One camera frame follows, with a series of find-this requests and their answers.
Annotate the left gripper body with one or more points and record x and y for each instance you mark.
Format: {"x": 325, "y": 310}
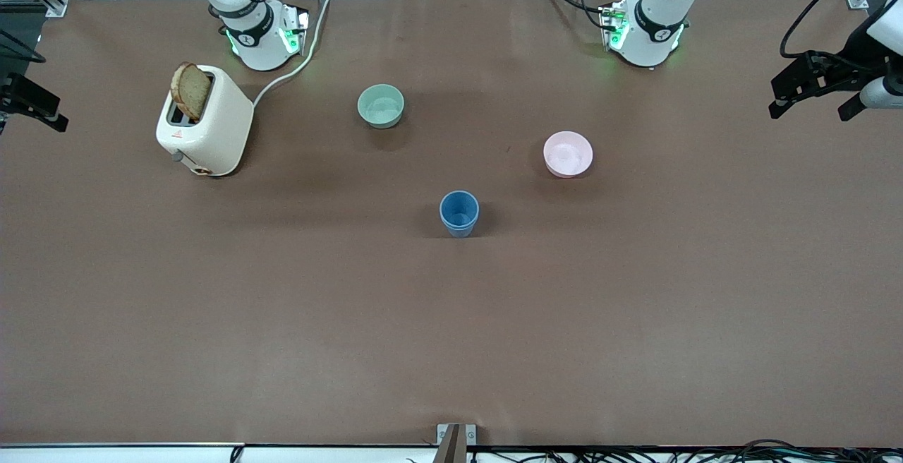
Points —
{"x": 849, "y": 68}

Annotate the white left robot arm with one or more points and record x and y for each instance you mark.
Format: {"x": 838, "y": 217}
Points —
{"x": 659, "y": 25}

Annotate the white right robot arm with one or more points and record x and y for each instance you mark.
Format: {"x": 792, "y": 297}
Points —
{"x": 257, "y": 32}

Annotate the brown bread slice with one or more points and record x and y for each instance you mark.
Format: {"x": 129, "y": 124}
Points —
{"x": 190, "y": 90}

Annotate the cream white toaster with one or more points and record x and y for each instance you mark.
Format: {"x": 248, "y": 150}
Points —
{"x": 215, "y": 131}

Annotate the pale green bowl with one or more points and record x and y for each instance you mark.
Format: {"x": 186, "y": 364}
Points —
{"x": 381, "y": 106}

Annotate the white table edge rail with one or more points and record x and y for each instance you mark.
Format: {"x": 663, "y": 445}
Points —
{"x": 141, "y": 454}

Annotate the metal bracket with brown post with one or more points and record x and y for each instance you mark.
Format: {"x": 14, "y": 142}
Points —
{"x": 455, "y": 442}

